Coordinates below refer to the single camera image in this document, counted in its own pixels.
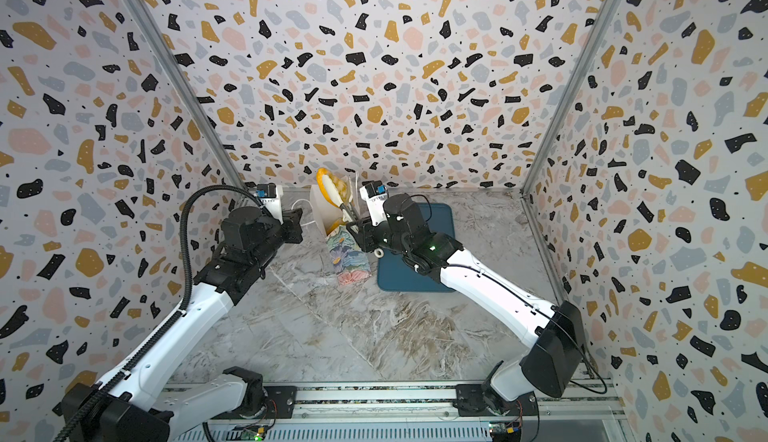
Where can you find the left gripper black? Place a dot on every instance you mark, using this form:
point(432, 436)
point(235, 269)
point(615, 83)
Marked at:
point(290, 222)

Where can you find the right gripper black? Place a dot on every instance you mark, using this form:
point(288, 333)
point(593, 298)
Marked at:
point(369, 230)

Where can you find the metal tongs cream tips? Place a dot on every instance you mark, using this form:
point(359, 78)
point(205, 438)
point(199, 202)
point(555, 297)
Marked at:
point(349, 213)

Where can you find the floral paper bag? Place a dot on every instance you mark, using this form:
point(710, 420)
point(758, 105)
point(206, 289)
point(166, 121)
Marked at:
point(350, 264)

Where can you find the striped croissant bread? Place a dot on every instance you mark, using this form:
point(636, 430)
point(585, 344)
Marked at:
point(333, 188)

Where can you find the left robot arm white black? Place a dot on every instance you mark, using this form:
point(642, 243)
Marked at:
point(128, 402)

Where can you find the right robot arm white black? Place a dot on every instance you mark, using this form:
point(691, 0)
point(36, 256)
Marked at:
point(553, 334)

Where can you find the teal rectangular tray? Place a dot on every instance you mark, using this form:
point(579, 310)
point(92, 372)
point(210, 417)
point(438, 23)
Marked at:
point(393, 275)

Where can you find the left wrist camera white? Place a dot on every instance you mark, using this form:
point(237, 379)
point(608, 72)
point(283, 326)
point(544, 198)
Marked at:
point(271, 195)

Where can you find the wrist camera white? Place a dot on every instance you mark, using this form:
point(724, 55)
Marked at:
point(374, 193)
point(271, 195)

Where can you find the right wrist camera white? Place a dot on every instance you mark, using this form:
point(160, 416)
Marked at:
point(374, 193)

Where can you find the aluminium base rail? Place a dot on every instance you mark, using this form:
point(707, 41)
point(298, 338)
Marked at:
point(393, 411)

